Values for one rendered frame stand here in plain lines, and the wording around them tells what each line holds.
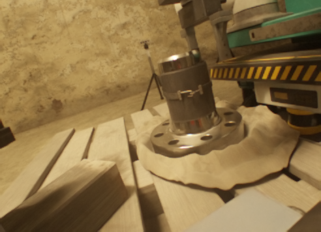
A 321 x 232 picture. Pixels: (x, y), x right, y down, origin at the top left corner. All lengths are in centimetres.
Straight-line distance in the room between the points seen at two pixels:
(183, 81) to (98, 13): 251
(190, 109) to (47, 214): 35
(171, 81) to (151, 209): 32
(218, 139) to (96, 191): 27
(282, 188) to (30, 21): 304
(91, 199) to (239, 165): 27
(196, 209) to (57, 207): 22
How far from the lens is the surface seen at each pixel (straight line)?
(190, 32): 58
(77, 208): 36
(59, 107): 295
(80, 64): 283
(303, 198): 37
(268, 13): 73
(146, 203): 52
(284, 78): 50
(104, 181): 38
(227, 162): 39
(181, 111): 47
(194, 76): 46
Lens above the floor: 40
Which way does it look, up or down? 15 degrees down
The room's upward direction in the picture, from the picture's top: 16 degrees counter-clockwise
